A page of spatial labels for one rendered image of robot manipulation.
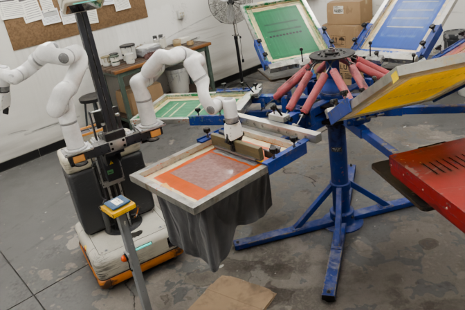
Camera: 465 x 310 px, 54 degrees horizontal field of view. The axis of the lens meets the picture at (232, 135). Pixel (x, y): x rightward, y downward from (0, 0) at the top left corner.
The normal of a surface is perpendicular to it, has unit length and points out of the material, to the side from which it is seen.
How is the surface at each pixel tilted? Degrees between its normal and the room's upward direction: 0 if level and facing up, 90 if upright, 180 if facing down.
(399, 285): 0
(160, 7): 90
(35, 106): 90
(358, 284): 0
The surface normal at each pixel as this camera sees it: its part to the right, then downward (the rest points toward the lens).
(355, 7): -0.64, 0.36
